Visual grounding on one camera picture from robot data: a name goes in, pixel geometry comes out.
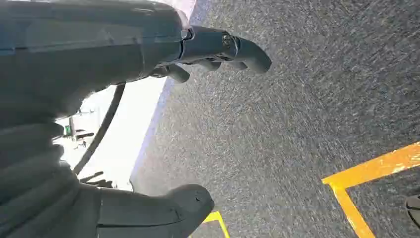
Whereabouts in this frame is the black robot foot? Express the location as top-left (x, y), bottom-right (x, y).
top-left (405, 194), bottom-right (420, 231)

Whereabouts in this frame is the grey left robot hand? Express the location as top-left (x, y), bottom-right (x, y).
top-left (0, 0), bottom-right (272, 238)

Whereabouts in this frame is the black cable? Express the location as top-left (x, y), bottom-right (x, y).
top-left (72, 83), bottom-right (127, 176)

